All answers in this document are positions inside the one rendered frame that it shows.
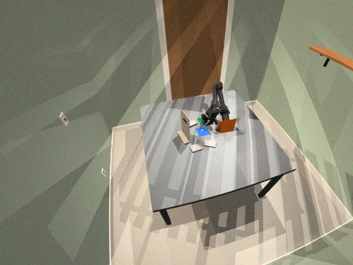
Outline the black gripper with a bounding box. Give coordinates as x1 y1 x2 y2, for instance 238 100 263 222
201 114 218 126

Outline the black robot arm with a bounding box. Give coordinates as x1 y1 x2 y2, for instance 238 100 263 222
206 82 230 121

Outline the blue square marking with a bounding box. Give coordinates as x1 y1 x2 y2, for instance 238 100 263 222
196 126 210 136

